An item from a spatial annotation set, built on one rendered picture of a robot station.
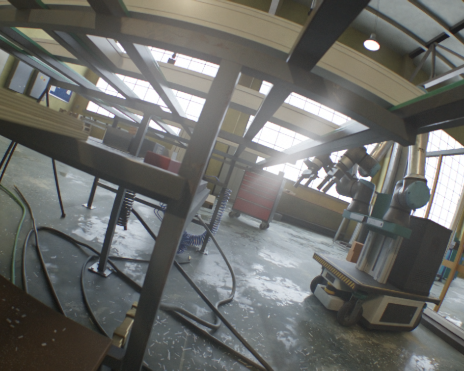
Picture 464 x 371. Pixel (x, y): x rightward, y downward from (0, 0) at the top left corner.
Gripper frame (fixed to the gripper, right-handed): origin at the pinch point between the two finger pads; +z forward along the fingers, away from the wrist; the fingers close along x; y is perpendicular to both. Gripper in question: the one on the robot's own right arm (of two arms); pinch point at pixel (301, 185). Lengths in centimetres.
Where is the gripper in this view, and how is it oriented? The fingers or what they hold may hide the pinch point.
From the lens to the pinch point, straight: 180.3
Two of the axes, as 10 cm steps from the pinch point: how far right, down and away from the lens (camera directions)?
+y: 7.1, 6.7, 2.0
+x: -2.8, 0.1, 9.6
